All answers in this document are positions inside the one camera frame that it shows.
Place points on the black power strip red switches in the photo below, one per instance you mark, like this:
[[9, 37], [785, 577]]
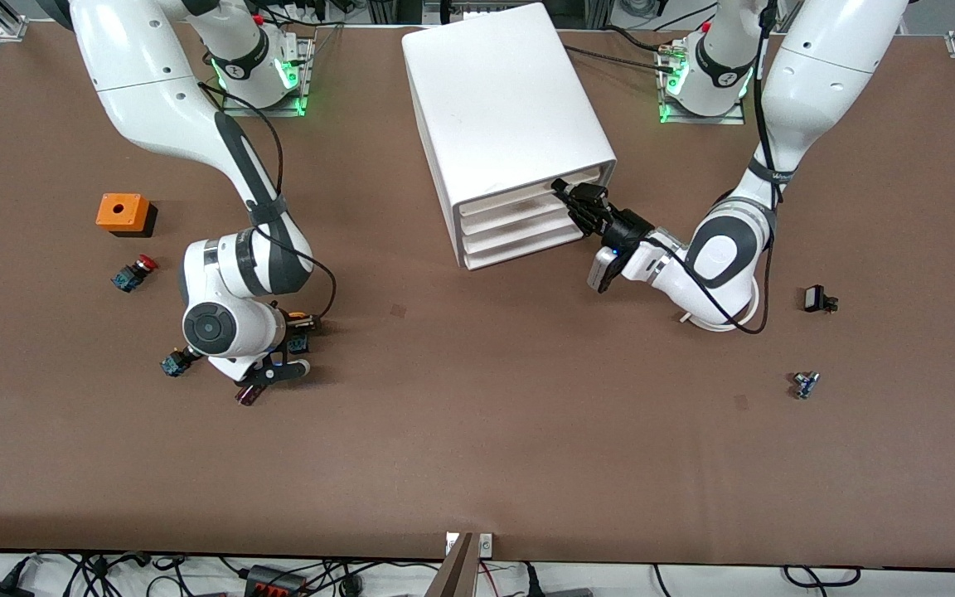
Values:
[[274, 583]]

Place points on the white curved plastic piece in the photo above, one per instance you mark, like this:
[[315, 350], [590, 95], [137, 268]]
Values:
[[685, 317]]

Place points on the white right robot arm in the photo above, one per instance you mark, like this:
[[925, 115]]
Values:
[[146, 75]]

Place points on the dark red cylindrical capacitor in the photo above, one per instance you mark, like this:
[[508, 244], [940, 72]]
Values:
[[247, 396]]

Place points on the brown wooden post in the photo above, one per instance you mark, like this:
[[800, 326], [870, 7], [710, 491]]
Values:
[[457, 576]]

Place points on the small black component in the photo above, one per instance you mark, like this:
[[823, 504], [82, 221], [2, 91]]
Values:
[[816, 298]]

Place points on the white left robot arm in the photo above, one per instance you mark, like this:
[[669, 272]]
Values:
[[817, 75]]

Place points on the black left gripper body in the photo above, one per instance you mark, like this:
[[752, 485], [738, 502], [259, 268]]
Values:
[[628, 226]]

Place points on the white drawer cabinet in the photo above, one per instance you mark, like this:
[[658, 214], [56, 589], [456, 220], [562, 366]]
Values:
[[502, 91]]

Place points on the green push button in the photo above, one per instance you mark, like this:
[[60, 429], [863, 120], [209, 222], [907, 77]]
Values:
[[172, 363]]

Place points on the orange button enclosure box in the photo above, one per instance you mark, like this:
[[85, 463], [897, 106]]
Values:
[[121, 211]]

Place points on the black power adapter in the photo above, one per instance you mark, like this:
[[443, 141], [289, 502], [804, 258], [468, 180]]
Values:
[[1, 590]]

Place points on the red push button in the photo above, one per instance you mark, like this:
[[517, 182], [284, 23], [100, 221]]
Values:
[[133, 274]]

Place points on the small blue component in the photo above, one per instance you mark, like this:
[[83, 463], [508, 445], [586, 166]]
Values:
[[805, 385]]

